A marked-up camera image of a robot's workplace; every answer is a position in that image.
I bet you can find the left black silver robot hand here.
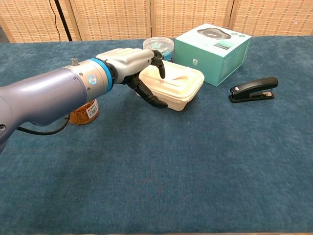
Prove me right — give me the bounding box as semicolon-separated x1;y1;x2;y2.
95;48;169;108

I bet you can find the beige lunch box with lid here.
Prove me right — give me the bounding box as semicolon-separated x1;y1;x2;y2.
138;61;205;112

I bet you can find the teal speaker product box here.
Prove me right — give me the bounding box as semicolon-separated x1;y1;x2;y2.
174;23;253;87

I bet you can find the clear jar of binder clips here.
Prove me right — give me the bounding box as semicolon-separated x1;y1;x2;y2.
142;36;175;62

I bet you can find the bamboo folding screen panel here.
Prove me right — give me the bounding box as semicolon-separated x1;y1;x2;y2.
149;0;234;40
69;0;152;41
229;0;313;37
0;0;81;44

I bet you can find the clear jar of rubber bands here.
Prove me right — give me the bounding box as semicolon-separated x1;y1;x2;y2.
68;99;100;126

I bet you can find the black tripod stand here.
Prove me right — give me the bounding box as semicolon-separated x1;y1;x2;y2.
54;0;73;42

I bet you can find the blue carpet table mat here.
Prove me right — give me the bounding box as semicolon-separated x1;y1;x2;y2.
0;35;313;235

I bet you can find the black stapler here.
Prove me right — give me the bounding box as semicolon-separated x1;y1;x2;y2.
228;77;279;104

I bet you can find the thin black tripod cable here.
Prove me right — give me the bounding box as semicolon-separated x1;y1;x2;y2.
48;0;61;43

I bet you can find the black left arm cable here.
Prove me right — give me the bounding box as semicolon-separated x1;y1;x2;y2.
17;117;71;136

